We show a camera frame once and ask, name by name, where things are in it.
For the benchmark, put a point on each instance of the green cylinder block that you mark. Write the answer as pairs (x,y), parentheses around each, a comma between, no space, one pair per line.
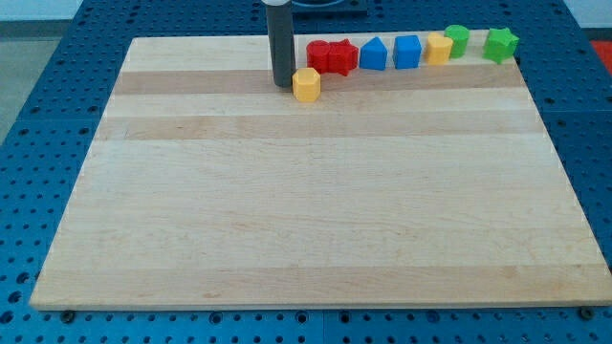
(460,35)

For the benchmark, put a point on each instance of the yellow hexagon block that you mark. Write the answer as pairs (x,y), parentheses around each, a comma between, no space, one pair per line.
(306,84)

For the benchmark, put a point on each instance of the red star block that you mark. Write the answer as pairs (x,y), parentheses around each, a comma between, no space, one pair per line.
(342,57)

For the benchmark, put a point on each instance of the wooden board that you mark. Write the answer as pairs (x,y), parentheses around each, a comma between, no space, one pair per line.
(208,188)

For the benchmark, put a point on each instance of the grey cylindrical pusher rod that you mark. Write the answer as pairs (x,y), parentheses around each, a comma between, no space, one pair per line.
(279,15)

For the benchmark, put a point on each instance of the yellow rounded block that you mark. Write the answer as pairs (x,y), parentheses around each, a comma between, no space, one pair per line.
(438,49)

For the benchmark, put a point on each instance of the green star block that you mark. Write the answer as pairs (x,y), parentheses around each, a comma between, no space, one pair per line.
(500,45)

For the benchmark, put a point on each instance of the red object at right edge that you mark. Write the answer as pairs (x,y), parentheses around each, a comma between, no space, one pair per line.
(603,49)

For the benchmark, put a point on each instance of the blue pentagon block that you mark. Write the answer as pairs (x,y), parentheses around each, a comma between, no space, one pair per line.
(373,55)

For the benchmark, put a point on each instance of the blue cube block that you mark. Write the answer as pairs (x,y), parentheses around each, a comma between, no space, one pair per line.
(407,52)

